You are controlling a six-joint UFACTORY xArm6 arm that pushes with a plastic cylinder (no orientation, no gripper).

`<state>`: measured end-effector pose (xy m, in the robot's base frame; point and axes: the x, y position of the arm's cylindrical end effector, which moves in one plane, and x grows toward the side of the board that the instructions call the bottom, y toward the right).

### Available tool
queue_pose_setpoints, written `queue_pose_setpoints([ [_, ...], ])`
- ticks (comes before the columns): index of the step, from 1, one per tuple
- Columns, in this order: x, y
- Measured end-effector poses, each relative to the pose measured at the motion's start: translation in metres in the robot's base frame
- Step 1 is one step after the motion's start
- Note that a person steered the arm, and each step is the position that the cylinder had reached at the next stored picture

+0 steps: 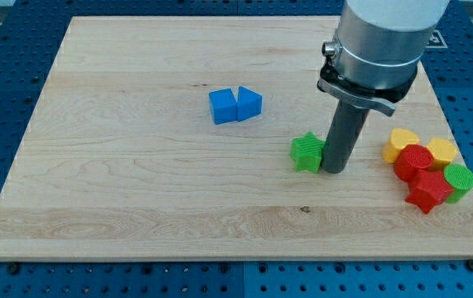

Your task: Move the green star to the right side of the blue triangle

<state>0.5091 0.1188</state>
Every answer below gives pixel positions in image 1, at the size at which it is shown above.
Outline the green star block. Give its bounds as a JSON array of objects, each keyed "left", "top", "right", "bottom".
[{"left": 289, "top": 132, "right": 326, "bottom": 173}]

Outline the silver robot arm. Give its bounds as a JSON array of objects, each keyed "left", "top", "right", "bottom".
[{"left": 317, "top": 0, "right": 449, "bottom": 116}]

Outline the blue triangle block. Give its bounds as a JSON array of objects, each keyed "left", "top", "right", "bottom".
[{"left": 237, "top": 86, "right": 263, "bottom": 122}]

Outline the red star block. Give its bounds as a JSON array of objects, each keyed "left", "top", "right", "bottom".
[{"left": 405, "top": 170, "right": 454, "bottom": 214}]

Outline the blue cube block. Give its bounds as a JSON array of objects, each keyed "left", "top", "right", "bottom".
[{"left": 209, "top": 89, "right": 237, "bottom": 125}]

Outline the wooden board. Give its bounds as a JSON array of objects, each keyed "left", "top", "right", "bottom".
[{"left": 0, "top": 17, "right": 473, "bottom": 262}]

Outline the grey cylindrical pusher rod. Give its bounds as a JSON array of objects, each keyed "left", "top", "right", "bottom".
[{"left": 321, "top": 101, "right": 369, "bottom": 174}]

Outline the yellow heart block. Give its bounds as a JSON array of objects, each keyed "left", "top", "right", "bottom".
[{"left": 382, "top": 127, "right": 420, "bottom": 164}]

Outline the red cylinder block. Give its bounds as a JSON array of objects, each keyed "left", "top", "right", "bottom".
[{"left": 393, "top": 144, "right": 434, "bottom": 182}]

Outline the yellow hexagon block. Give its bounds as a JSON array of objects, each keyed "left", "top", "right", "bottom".
[{"left": 426, "top": 137, "right": 457, "bottom": 171}]

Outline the green cylinder block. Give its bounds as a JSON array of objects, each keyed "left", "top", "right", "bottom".
[{"left": 443, "top": 164, "right": 473, "bottom": 204}]

